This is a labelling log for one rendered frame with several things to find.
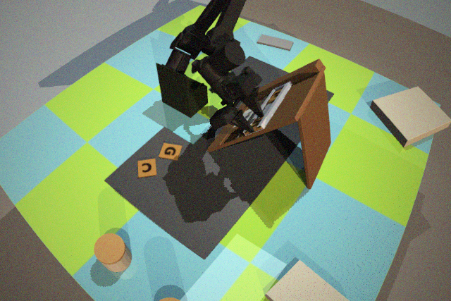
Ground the grey flat rectangular tile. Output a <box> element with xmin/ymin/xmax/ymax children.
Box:
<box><xmin>257</xmin><ymin>35</ymin><xmax>294</xmax><ymax>51</ymax></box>

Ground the beige flat square slab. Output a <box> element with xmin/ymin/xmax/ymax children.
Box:
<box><xmin>370</xmin><ymin>86</ymin><xmax>451</xmax><ymax>147</ymax></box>

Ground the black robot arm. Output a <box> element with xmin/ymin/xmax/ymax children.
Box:
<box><xmin>161</xmin><ymin>0</ymin><xmax>257</xmax><ymax>101</ymax></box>

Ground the brown letter tile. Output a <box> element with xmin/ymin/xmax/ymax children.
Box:
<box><xmin>138</xmin><ymin>159</ymin><xmax>157</xmax><ymax>178</ymax></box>
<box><xmin>266</xmin><ymin>88</ymin><xmax>282</xmax><ymax>104</ymax></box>
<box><xmin>159</xmin><ymin>143</ymin><xmax>183</xmax><ymax>160</ymax></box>
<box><xmin>245</xmin><ymin>116</ymin><xmax>263</xmax><ymax>135</ymax></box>

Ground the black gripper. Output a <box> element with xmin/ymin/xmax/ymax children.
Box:
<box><xmin>209</xmin><ymin>72</ymin><xmax>264</xmax><ymax>133</ymax></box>

